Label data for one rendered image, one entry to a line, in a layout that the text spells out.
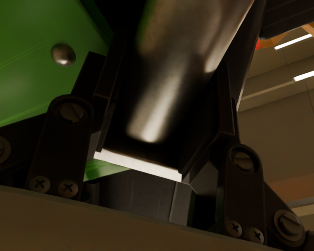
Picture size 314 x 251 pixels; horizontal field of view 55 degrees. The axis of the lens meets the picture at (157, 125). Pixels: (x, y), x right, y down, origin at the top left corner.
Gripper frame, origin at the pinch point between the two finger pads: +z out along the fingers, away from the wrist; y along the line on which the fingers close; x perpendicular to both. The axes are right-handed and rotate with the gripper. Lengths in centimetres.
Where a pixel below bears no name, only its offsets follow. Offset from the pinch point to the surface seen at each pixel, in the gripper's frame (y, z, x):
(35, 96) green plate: -5.3, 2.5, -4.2
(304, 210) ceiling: 271, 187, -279
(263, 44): 164, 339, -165
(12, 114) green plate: -6.4, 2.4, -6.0
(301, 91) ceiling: 416, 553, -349
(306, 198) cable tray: 182, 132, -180
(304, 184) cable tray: 187, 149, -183
